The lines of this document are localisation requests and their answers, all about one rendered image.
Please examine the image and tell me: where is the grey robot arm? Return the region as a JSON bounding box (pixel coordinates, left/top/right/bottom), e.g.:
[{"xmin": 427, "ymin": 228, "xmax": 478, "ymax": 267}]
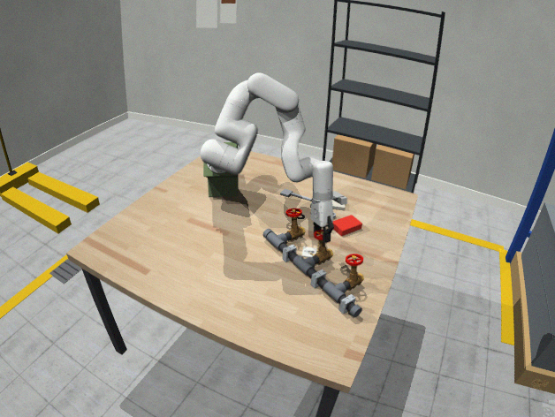
[{"xmin": 201, "ymin": 73, "xmax": 347, "ymax": 205}]

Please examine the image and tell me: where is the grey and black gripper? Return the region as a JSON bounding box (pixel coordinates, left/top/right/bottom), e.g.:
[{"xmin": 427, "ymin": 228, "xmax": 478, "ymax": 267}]
[{"xmin": 311, "ymin": 197, "xmax": 334, "ymax": 243}]

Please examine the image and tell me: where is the white tag with black number 4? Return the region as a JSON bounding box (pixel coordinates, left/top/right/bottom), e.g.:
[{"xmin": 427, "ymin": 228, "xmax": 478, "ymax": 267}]
[{"xmin": 302, "ymin": 246, "xmax": 318, "ymax": 257}]

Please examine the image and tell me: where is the red flat block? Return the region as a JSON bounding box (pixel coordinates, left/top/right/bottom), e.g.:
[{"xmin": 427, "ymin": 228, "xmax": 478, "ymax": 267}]
[{"xmin": 333, "ymin": 215, "xmax": 362, "ymax": 237}]

